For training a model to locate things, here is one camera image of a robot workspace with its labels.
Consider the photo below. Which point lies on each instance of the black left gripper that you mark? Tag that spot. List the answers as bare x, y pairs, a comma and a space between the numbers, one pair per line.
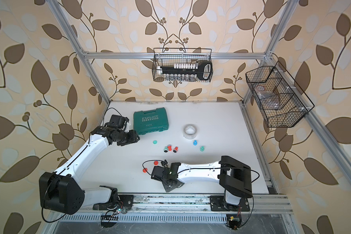
133, 138

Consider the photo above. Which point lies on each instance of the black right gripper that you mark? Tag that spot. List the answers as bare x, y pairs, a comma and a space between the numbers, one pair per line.
166, 188

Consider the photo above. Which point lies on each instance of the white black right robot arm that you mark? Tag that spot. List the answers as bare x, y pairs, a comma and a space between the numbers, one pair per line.
233, 176

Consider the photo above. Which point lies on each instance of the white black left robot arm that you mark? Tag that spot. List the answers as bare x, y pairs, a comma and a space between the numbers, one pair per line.
60, 191

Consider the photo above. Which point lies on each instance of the green plastic tool case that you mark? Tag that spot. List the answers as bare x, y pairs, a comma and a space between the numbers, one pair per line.
151, 121

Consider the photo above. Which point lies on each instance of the clear packing tape roll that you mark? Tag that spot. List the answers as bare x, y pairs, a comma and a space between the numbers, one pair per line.
190, 131

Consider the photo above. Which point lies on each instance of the black white tool in basket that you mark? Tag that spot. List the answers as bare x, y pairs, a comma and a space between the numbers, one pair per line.
199, 71

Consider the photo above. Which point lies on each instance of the plastic bag in basket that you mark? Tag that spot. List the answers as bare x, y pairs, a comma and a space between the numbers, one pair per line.
267, 99

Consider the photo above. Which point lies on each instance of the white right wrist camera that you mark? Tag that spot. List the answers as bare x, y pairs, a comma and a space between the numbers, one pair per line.
160, 173

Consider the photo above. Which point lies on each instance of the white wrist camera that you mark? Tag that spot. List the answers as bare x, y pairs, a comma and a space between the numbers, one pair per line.
117, 121
160, 173

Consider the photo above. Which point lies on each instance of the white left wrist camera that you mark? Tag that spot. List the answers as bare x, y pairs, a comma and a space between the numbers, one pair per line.
117, 121

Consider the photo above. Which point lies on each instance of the black wire basket back wall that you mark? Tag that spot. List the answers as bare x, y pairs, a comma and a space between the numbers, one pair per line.
169, 56

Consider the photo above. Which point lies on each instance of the black wire basket wall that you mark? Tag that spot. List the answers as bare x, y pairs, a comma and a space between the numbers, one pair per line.
169, 56
280, 99

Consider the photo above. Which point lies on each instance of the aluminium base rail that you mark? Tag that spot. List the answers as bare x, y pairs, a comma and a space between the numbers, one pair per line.
182, 208

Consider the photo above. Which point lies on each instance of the black wire basket right wall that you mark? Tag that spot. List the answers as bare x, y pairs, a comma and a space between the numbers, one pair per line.
280, 99

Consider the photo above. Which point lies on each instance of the aluminium cage frame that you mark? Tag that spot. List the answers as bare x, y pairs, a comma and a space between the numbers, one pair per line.
324, 135

